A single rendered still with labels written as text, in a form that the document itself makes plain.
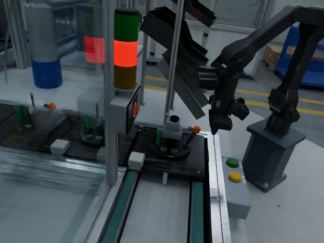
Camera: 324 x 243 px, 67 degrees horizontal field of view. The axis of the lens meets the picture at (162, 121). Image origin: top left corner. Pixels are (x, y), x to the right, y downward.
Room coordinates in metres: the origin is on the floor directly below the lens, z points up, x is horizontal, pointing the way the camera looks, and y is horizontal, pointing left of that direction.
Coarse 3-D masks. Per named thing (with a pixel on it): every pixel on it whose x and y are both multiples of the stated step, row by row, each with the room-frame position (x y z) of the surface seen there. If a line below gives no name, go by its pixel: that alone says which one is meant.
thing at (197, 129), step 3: (189, 126) 0.69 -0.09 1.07; (195, 126) 0.68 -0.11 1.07; (198, 126) 0.69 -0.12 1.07; (189, 129) 0.68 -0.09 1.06; (192, 129) 0.68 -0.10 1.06; (195, 129) 0.67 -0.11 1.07; (198, 129) 0.67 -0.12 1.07; (192, 132) 0.68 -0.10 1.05; (195, 132) 0.67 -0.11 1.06; (198, 132) 0.67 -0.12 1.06; (189, 135) 0.69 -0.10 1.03; (192, 135) 0.68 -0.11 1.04; (189, 138) 0.68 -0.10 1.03; (192, 138) 0.68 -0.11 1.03; (186, 141) 0.68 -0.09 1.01; (189, 141) 0.68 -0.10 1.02; (186, 144) 0.68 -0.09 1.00
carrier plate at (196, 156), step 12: (144, 132) 0.77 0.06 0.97; (156, 132) 0.78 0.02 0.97; (144, 144) 0.69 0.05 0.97; (192, 144) 0.73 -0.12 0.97; (192, 156) 0.66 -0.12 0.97; (144, 168) 0.57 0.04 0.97; (156, 168) 0.58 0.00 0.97; (168, 168) 0.58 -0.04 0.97; (180, 168) 0.59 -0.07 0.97; (192, 168) 0.60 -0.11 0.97; (204, 168) 0.60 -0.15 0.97; (192, 180) 0.56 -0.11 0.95
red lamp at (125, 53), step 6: (114, 42) 0.49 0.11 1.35; (120, 42) 0.48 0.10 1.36; (126, 42) 0.48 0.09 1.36; (132, 42) 0.49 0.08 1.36; (114, 48) 0.49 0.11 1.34; (120, 48) 0.48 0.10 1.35; (126, 48) 0.48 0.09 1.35; (132, 48) 0.49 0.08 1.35; (114, 54) 0.49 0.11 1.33; (120, 54) 0.48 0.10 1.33; (126, 54) 0.48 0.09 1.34; (132, 54) 0.49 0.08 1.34; (114, 60) 0.49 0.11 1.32; (120, 60) 0.48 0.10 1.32; (126, 60) 0.48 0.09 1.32; (132, 60) 0.49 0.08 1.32; (126, 66) 0.48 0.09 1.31; (132, 66) 0.49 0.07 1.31
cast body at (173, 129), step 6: (168, 120) 0.68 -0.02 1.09; (174, 120) 0.67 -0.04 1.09; (168, 126) 0.67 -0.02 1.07; (174, 126) 0.66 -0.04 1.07; (180, 126) 0.70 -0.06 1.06; (162, 132) 0.67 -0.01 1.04; (168, 132) 0.67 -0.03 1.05; (174, 132) 0.66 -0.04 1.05; (180, 132) 0.66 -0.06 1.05; (174, 138) 0.66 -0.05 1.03; (180, 138) 0.66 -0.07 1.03
